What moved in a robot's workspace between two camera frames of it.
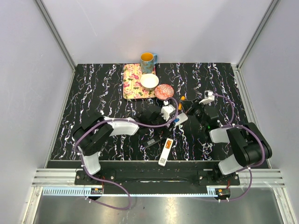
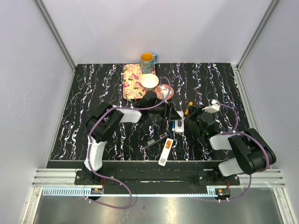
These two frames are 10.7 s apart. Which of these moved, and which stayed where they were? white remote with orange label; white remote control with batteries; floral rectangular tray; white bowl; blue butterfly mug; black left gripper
Moved: black left gripper; white remote control with batteries
Stayed: white bowl; blue butterfly mug; white remote with orange label; floral rectangular tray
